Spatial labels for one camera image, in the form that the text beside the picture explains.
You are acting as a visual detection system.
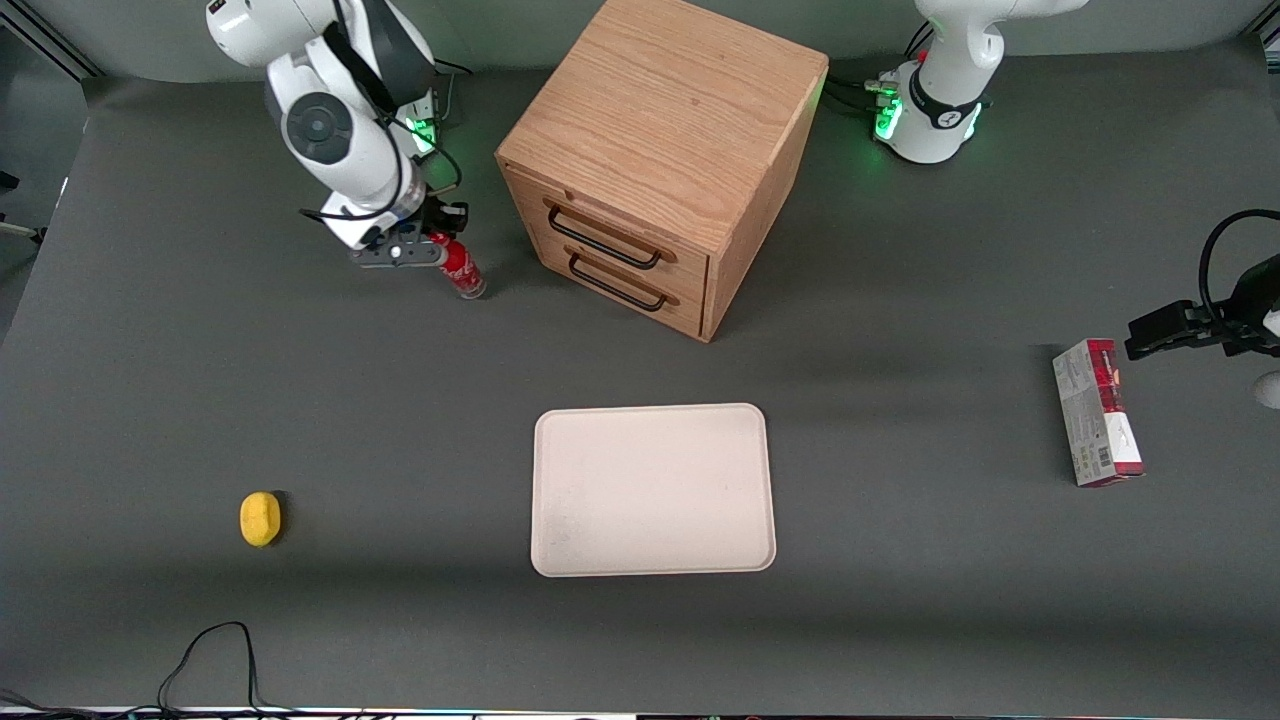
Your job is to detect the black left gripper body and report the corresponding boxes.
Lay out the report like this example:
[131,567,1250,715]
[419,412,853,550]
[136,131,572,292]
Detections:
[1195,255,1280,357]

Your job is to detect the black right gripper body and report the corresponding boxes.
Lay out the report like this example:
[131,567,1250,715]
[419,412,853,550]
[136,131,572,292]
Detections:
[410,198,470,235]

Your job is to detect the red coke bottle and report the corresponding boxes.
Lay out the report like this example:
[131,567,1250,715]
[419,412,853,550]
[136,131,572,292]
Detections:
[428,232,489,301]

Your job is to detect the white rectangular plastic tray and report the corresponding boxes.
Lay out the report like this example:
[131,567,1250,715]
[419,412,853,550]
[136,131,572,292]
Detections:
[531,402,778,579]

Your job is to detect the red and grey carton box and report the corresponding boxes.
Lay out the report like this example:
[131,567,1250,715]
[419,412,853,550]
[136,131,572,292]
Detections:
[1051,338,1147,489]

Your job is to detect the wooden drawer front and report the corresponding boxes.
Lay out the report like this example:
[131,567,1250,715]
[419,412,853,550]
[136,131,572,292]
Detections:
[535,240,709,339]
[515,185,712,291]

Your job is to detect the wooden drawer cabinet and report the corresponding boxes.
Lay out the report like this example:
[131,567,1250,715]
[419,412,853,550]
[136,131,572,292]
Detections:
[495,0,830,344]

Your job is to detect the yellow lemon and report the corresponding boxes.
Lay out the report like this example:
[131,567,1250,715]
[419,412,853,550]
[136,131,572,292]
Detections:
[239,490,284,549]

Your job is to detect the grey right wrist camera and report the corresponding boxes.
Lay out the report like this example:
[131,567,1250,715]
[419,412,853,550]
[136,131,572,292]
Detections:
[349,238,450,270]

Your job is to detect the black left arm wrist cable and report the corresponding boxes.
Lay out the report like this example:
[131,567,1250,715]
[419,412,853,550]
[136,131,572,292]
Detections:
[1198,208,1280,323]

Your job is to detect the black arm wrist cable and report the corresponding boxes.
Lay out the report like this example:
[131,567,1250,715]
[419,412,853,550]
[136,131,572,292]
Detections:
[298,20,467,225]
[1198,208,1280,323]

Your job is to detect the black right arm wrist cable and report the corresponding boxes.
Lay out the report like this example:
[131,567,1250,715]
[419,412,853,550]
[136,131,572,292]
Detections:
[298,20,467,225]

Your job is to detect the black metal drawer handle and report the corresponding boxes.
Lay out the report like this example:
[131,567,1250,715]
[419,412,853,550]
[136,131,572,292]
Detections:
[565,247,681,313]
[544,199,678,271]

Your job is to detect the black left base cables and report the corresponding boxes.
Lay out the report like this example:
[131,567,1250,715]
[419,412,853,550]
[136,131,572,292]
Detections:
[828,20,937,119]

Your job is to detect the black looped table cable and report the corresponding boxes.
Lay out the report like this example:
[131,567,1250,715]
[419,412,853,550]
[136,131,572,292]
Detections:
[157,621,301,717]

